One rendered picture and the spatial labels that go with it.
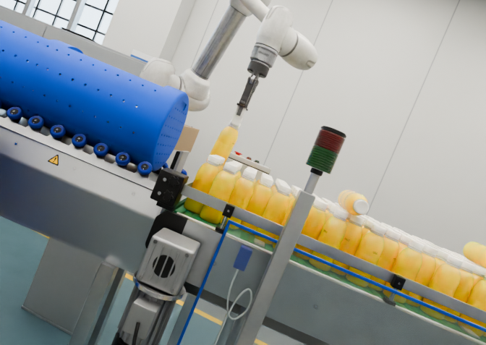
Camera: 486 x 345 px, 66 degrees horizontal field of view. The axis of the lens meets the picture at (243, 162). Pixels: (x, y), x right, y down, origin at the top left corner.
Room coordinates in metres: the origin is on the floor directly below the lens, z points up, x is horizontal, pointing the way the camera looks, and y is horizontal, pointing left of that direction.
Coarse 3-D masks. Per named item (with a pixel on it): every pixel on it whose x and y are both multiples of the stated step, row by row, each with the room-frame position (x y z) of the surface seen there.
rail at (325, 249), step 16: (192, 192) 1.05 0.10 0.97; (240, 208) 1.05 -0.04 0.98; (256, 224) 1.05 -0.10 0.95; (272, 224) 1.04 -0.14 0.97; (304, 240) 1.04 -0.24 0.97; (336, 256) 1.04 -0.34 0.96; (352, 256) 1.04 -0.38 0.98; (368, 272) 1.03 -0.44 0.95; (384, 272) 1.03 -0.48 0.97; (416, 288) 1.03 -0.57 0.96; (448, 304) 1.02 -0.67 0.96; (464, 304) 1.02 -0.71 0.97; (480, 320) 1.02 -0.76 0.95
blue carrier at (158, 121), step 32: (0, 32) 1.18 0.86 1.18; (0, 64) 1.15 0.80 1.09; (32, 64) 1.15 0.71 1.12; (64, 64) 1.16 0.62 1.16; (96, 64) 1.19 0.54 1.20; (0, 96) 1.19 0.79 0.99; (32, 96) 1.15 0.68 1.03; (64, 96) 1.14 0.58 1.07; (96, 96) 1.14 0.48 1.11; (128, 96) 1.14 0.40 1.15; (160, 96) 1.16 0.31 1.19; (96, 128) 1.15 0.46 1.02; (128, 128) 1.13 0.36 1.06; (160, 128) 1.13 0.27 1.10; (160, 160) 1.26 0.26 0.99
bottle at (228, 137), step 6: (228, 126) 1.35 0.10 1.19; (222, 132) 1.34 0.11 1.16; (228, 132) 1.33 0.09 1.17; (234, 132) 1.34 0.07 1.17; (222, 138) 1.34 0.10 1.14; (228, 138) 1.33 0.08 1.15; (234, 138) 1.34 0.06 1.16; (216, 144) 1.34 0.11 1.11; (222, 144) 1.33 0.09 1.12; (228, 144) 1.34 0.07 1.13; (234, 144) 1.36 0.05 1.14; (216, 150) 1.34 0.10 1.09; (222, 150) 1.33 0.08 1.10; (228, 150) 1.34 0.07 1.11; (222, 156) 1.34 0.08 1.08; (228, 156) 1.36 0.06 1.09
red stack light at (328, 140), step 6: (318, 132) 0.89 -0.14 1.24; (324, 132) 0.87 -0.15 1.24; (330, 132) 0.86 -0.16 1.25; (318, 138) 0.88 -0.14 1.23; (324, 138) 0.87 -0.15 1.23; (330, 138) 0.86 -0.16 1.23; (336, 138) 0.86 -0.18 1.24; (342, 138) 0.87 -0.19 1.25; (318, 144) 0.87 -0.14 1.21; (324, 144) 0.86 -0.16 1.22; (330, 144) 0.86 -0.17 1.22; (336, 144) 0.86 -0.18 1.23; (342, 144) 0.87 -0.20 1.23; (330, 150) 0.87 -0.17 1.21; (336, 150) 0.87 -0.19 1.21
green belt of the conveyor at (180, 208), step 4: (184, 200) 1.26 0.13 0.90; (180, 204) 1.16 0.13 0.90; (176, 208) 1.11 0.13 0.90; (180, 208) 1.11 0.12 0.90; (184, 208) 1.14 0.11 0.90; (176, 212) 1.06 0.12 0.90; (180, 212) 1.07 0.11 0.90; (184, 212) 1.10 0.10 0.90; (188, 212) 1.11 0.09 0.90; (192, 216) 1.08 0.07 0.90; (196, 216) 1.10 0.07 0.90; (200, 220) 1.07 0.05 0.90; (204, 220) 1.09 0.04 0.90; (208, 224) 1.06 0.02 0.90; (212, 224) 1.08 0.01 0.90; (216, 224) 1.10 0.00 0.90; (220, 224) 1.12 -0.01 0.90; (224, 228) 1.10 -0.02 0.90
